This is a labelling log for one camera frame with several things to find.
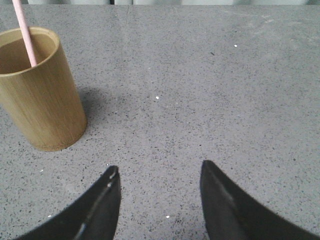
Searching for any bamboo cylinder holder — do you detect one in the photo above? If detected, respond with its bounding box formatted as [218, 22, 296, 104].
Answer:
[0, 26, 87, 152]

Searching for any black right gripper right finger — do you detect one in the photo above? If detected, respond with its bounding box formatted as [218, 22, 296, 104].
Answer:
[200, 160, 319, 240]

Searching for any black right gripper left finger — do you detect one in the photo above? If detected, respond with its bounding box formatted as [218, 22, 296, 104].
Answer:
[17, 165, 121, 240]

